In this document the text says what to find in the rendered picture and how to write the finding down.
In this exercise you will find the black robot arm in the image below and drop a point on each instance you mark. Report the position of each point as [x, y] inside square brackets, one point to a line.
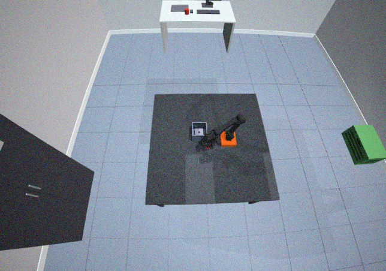
[217, 131]

